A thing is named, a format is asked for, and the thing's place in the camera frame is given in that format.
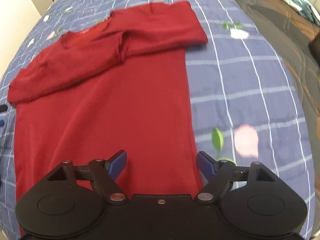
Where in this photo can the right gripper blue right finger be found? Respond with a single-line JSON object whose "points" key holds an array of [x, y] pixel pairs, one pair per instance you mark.
{"points": [[218, 174]]}

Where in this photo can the dark patterned bed mattress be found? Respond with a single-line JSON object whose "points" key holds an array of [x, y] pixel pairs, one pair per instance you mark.
{"points": [[290, 35]]}

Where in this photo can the red knit sweater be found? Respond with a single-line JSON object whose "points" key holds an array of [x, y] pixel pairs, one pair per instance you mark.
{"points": [[119, 85]]}

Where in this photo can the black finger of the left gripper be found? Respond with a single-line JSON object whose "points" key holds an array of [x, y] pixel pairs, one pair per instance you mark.
{"points": [[3, 109]]}

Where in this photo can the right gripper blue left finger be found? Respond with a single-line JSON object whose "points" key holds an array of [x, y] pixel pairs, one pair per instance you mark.
{"points": [[105, 173]]}

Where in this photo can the blue plaid floral quilt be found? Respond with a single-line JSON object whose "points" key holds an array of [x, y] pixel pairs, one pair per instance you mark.
{"points": [[243, 99]]}

